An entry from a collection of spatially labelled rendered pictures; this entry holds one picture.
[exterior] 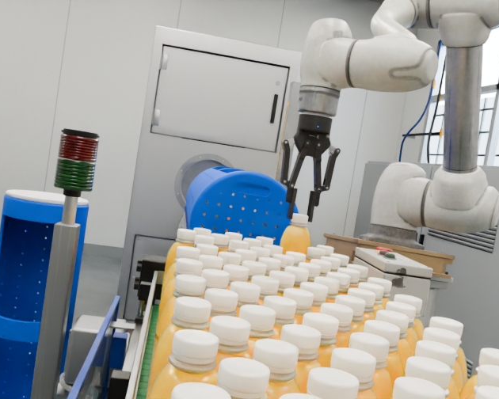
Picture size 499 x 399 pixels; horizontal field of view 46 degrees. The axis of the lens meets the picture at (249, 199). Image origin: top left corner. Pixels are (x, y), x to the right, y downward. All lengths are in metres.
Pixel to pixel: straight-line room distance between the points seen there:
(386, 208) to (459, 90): 0.44
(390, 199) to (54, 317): 1.21
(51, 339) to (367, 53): 0.81
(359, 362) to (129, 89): 6.19
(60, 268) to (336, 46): 0.71
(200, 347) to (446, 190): 1.44
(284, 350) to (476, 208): 1.41
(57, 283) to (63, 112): 5.65
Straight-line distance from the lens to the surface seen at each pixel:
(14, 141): 6.71
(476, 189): 1.86
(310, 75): 1.29
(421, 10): 1.76
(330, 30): 1.30
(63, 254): 1.03
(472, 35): 1.74
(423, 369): 0.55
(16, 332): 2.13
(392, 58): 1.23
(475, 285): 3.18
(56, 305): 1.05
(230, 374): 0.44
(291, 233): 1.29
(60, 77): 6.68
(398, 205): 1.93
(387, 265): 1.19
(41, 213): 2.04
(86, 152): 1.00
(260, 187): 1.47
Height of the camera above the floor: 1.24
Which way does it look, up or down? 3 degrees down
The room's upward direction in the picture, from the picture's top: 9 degrees clockwise
